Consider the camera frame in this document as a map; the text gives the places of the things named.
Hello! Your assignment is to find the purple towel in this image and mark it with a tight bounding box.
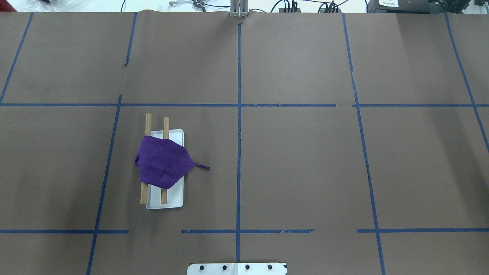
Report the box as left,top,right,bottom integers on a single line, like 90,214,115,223
134,135,210,189

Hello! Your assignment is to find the white rack base tray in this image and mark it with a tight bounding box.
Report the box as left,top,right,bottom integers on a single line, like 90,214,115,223
145,129,185,210

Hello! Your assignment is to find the inner wooden rack bar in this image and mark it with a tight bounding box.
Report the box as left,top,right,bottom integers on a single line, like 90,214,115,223
160,117,170,205

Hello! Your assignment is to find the wooden rack bar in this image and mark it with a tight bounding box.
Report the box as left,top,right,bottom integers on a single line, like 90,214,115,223
140,113,152,205
160,117,170,205

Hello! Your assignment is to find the outer wooden rack bar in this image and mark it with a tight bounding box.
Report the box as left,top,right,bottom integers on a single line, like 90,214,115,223
140,113,152,205

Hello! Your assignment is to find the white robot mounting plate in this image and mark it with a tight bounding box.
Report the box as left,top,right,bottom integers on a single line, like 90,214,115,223
186,262,288,275

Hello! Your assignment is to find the grey metal clamp tool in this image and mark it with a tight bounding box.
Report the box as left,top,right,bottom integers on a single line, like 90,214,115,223
169,0,207,12

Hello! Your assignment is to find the black device box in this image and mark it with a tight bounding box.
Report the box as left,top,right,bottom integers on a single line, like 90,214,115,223
367,0,471,14

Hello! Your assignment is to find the grey aluminium frame post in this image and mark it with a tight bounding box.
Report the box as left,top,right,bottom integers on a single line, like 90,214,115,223
230,0,249,18

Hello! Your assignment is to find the black cable hub left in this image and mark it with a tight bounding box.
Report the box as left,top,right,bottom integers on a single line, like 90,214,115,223
276,0,300,13

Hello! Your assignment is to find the black cable hub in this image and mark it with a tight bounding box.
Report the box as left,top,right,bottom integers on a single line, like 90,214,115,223
276,0,300,13
317,1,340,13

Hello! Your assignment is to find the black cable hub right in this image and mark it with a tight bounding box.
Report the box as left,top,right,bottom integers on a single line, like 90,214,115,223
317,1,340,13

